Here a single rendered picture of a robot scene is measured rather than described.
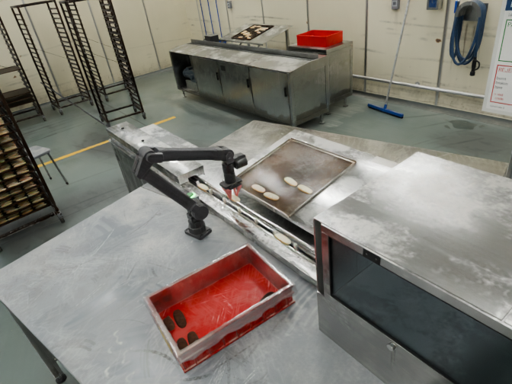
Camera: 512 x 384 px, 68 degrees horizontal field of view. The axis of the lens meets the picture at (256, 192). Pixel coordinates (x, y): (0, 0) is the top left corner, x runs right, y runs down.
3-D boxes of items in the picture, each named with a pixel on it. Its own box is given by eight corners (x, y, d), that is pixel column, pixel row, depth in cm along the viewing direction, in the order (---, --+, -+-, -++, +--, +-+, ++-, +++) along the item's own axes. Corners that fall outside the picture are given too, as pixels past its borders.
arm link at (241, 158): (216, 148, 183) (225, 153, 177) (237, 140, 188) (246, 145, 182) (221, 170, 189) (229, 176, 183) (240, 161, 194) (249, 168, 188)
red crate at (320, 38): (296, 45, 513) (296, 35, 506) (313, 39, 532) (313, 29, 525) (326, 47, 479) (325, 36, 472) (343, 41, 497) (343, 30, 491)
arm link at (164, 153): (138, 157, 163) (146, 165, 155) (139, 144, 161) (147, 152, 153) (224, 155, 188) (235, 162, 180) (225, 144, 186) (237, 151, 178)
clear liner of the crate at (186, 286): (148, 314, 148) (140, 296, 143) (251, 257, 168) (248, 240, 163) (183, 378, 123) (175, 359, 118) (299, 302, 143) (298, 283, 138)
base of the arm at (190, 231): (184, 233, 191) (200, 240, 184) (180, 220, 187) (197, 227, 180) (196, 224, 196) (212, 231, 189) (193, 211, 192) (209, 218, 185)
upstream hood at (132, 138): (108, 136, 315) (105, 126, 310) (129, 129, 323) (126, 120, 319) (180, 187, 226) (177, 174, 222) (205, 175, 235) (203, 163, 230)
